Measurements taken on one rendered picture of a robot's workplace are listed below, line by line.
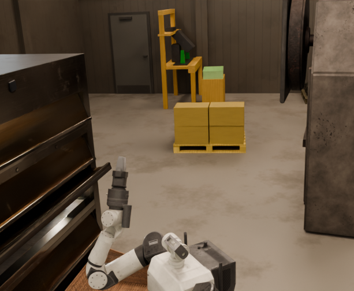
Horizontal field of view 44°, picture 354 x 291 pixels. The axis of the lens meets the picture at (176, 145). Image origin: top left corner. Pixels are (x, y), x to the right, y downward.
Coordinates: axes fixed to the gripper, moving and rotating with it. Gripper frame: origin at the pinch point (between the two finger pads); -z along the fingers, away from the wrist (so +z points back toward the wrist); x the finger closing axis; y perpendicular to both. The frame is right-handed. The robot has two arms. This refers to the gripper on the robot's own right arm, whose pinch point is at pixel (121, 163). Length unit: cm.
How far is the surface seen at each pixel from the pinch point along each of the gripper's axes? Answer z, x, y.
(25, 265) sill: 54, -33, 47
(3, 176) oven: 11, -10, 54
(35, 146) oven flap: -5, -25, 46
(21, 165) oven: 5, -22, 51
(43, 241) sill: 44, -51, 44
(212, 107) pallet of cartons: -113, -505, -63
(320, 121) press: -63, -229, -151
